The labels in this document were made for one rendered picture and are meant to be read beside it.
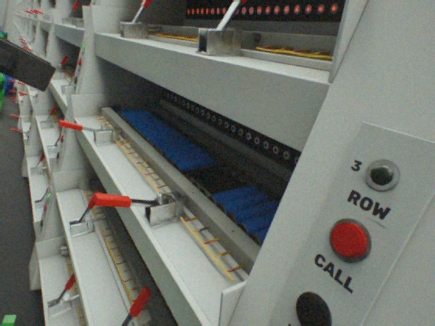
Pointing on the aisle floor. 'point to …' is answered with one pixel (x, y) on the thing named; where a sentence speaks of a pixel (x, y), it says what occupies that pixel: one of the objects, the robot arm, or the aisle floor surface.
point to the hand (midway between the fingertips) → (15, 60)
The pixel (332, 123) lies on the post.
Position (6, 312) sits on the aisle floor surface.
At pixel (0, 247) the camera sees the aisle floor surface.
